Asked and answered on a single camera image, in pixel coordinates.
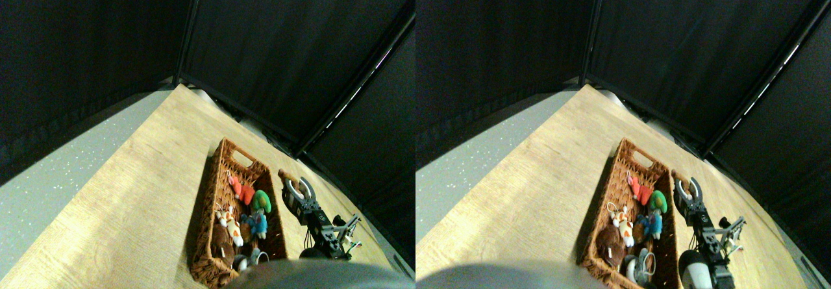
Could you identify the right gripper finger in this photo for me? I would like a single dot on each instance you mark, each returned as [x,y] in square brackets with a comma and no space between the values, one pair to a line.
[700,190]
[290,198]
[313,190]
[680,199]

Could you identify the small dark brown plush toy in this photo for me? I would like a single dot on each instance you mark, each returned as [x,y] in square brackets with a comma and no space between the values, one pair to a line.
[287,174]
[677,175]

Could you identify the bright blue plush toy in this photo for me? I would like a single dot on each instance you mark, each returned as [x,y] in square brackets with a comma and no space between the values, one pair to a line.
[654,225]
[260,225]

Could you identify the orange white plush toy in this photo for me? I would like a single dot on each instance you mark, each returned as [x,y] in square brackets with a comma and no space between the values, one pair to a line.
[232,229]
[623,229]

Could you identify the grey plush toy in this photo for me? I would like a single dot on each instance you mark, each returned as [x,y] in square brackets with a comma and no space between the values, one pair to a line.
[639,266]
[250,260]

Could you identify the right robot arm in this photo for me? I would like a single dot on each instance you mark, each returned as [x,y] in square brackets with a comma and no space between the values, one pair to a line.
[324,240]
[704,263]

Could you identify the green plush toy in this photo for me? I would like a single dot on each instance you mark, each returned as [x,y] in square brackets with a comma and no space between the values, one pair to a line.
[261,201]
[657,201]

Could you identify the black curtain stand pole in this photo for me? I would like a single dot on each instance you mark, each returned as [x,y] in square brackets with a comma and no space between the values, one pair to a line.
[311,136]
[594,29]
[720,136]
[188,29]

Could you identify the grey curtain stand foot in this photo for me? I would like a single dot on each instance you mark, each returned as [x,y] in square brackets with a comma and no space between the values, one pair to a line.
[276,139]

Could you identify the brown wicker basket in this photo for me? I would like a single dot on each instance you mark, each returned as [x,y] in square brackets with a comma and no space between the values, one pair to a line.
[214,191]
[607,191]

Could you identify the black bracket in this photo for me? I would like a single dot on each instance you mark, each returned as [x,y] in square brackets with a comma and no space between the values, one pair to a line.
[733,230]
[349,227]

